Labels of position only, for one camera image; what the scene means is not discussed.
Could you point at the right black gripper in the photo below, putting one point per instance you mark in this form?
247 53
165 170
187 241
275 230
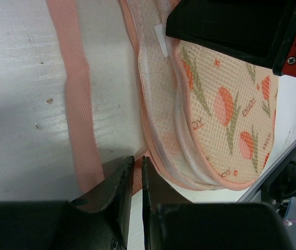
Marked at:
262 33

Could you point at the aluminium mounting rail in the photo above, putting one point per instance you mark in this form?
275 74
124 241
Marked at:
254 192

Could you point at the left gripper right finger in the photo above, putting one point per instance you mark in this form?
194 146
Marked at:
161 204

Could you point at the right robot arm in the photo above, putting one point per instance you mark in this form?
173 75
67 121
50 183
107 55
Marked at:
282 184

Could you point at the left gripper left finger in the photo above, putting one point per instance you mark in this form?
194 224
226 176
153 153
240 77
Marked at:
105 210

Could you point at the floral mesh laundry bag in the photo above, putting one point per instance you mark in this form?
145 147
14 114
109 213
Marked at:
208 118

